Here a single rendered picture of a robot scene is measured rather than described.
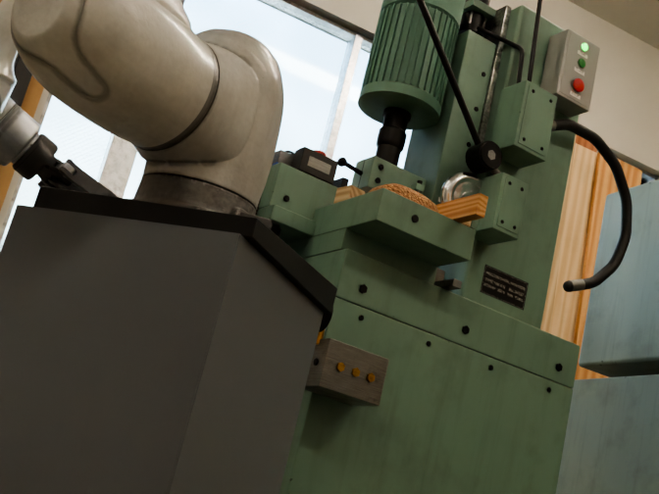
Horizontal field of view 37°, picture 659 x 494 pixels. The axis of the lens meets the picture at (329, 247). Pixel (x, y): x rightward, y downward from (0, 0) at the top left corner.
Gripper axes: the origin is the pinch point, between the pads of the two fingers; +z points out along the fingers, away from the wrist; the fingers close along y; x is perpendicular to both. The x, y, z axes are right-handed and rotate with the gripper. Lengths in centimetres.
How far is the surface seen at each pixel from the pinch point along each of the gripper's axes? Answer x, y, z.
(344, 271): -15.7, -15.2, 32.1
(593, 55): -98, -10, 56
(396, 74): -65, 1, 25
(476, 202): -36, -28, 40
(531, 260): -53, -4, 71
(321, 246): -20.7, -5.7, 29.5
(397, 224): -25.3, -22.7, 32.5
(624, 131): -223, 128, 164
